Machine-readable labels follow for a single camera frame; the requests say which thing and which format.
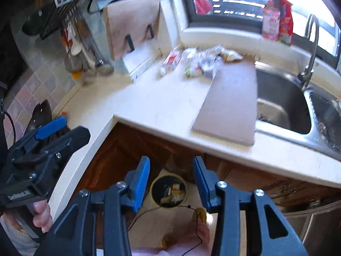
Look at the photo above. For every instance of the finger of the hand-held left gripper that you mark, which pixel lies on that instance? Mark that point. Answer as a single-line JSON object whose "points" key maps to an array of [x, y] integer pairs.
{"points": [[76, 138], [50, 128]]}

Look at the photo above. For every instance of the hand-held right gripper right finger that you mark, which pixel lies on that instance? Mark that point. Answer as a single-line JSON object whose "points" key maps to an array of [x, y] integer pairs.
{"points": [[201, 184]]}

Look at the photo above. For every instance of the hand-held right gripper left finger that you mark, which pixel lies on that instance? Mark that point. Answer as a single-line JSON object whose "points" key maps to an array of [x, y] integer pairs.
{"points": [[141, 184]]}

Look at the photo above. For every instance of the round black trash bin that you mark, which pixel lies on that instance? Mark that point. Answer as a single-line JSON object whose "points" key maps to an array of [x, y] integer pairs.
{"points": [[159, 189]]}

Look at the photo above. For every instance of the white orange paper cup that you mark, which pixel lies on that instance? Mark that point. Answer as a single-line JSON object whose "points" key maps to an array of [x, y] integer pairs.
{"points": [[176, 186]]}

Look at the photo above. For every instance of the person's left forearm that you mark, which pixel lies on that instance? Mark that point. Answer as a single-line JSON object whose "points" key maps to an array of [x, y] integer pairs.
{"points": [[16, 238]]}

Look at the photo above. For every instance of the person's left hand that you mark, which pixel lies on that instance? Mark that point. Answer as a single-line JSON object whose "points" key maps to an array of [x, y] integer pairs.
{"points": [[42, 216]]}

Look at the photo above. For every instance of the black wok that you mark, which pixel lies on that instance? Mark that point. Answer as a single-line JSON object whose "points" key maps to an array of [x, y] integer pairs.
{"points": [[41, 114]]}

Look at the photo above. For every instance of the wooden kitchen cabinet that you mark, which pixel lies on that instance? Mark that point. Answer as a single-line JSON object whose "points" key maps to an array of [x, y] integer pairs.
{"points": [[112, 152]]}

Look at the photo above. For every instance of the orange scrubber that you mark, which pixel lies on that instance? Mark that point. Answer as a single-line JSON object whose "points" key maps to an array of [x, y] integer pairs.
{"points": [[76, 75]]}

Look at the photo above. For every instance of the metal mesh strainer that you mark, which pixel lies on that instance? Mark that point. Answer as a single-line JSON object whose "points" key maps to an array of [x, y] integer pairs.
{"points": [[73, 62]]}

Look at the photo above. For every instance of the flat cardboard sheet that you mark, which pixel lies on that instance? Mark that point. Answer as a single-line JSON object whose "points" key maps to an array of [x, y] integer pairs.
{"points": [[229, 104]]}

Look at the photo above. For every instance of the white rice paddle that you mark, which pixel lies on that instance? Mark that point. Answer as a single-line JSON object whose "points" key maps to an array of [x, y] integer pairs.
{"points": [[74, 45]]}

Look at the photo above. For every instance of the black range hood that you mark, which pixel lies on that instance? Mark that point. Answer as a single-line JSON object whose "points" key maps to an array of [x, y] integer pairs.
{"points": [[10, 45]]}

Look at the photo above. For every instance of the stainless steel sink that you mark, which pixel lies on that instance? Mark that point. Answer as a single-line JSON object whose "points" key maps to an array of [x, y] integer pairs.
{"points": [[282, 104]]}

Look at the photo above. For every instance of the clear plastic bag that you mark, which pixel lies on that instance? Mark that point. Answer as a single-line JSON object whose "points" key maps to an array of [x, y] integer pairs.
{"points": [[202, 57]]}

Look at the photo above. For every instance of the stainless steel cabinet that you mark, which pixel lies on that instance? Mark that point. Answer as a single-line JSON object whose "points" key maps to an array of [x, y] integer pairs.
{"points": [[319, 229]]}

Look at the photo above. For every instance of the wooden cutting board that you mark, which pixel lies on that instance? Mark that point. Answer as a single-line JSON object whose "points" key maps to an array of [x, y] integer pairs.
{"points": [[130, 24]]}

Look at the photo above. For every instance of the crumpled snack wrapper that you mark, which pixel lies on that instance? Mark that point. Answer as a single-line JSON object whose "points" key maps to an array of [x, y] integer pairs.
{"points": [[231, 54]]}

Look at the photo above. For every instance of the steel faucet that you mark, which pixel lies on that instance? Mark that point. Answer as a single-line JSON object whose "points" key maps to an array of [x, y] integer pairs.
{"points": [[310, 58]]}

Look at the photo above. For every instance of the pink refill pouch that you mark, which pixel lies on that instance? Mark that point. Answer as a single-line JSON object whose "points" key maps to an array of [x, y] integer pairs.
{"points": [[270, 24]]}

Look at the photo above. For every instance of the red spray bottle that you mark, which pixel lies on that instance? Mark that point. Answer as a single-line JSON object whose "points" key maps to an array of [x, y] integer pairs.
{"points": [[286, 26]]}

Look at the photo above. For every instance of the red cloth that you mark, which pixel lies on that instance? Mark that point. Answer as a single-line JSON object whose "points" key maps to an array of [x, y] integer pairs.
{"points": [[201, 2]]}

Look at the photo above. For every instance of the black utensil rail rack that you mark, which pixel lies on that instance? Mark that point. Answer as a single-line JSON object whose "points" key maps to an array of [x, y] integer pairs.
{"points": [[56, 22]]}

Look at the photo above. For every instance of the grey window frame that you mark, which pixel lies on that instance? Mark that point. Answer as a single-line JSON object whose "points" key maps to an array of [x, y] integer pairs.
{"points": [[226, 22]]}

